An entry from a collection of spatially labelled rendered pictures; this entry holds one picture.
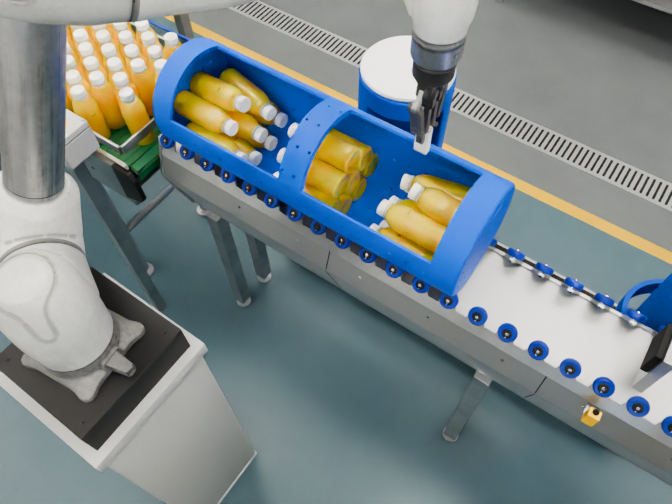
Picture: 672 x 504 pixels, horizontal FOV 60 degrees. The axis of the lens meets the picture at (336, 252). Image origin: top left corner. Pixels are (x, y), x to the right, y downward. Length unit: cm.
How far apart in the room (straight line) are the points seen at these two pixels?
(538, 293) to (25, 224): 112
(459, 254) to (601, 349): 44
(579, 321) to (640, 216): 155
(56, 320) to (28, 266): 10
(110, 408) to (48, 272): 31
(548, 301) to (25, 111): 116
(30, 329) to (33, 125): 33
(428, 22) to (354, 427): 162
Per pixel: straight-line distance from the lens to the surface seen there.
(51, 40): 97
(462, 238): 120
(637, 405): 141
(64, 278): 109
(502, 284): 148
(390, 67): 177
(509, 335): 138
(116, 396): 124
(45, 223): 117
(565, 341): 146
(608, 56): 373
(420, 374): 234
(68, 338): 112
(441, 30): 97
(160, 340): 125
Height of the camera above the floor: 218
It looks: 58 degrees down
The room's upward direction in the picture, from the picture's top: 2 degrees counter-clockwise
